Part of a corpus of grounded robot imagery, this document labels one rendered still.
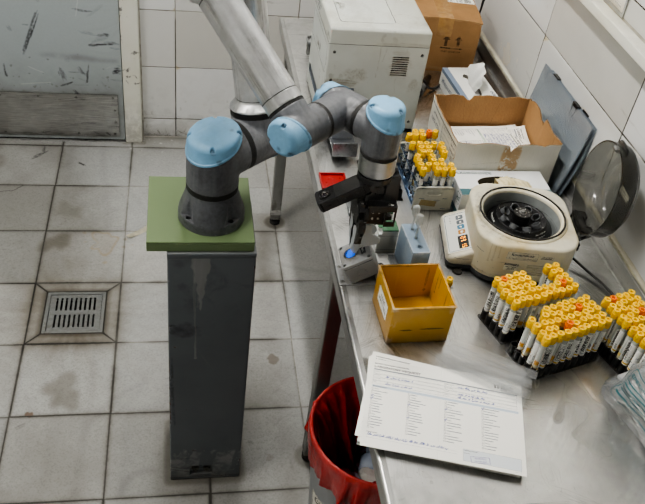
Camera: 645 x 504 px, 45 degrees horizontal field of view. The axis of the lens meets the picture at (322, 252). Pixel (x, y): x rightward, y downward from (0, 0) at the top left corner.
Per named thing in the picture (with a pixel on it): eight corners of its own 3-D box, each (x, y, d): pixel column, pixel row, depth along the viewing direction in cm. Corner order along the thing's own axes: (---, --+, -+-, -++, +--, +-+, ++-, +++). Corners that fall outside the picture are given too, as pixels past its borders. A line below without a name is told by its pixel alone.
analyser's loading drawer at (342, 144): (321, 115, 222) (323, 99, 219) (344, 116, 223) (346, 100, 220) (331, 156, 207) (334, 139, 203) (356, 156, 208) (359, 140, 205)
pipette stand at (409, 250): (387, 257, 181) (394, 223, 174) (416, 256, 182) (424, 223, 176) (398, 287, 173) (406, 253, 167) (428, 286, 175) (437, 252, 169)
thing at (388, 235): (371, 241, 185) (376, 219, 180) (391, 241, 186) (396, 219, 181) (374, 253, 182) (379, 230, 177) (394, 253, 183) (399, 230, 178)
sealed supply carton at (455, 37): (391, 26, 278) (401, -25, 266) (456, 33, 280) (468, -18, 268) (400, 68, 254) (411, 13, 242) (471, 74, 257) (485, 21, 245)
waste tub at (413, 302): (370, 299, 170) (378, 264, 163) (429, 296, 172) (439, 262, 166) (384, 344, 160) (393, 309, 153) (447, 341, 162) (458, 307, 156)
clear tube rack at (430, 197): (394, 163, 211) (399, 141, 207) (429, 164, 213) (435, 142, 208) (411, 210, 196) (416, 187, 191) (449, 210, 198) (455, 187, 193)
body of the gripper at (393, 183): (393, 230, 163) (403, 182, 155) (352, 230, 161) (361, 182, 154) (386, 207, 169) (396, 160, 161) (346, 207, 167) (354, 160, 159)
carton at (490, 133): (421, 139, 222) (432, 92, 213) (517, 141, 227) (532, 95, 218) (443, 191, 204) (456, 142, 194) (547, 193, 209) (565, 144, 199)
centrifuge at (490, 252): (436, 214, 196) (446, 174, 188) (552, 227, 197) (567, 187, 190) (445, 279, 177) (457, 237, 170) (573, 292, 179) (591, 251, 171)
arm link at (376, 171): (363, 163, 151) (356, 140, 157) (360, 183, 154) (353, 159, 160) (401, 164, 152) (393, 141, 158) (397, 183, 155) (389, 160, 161)
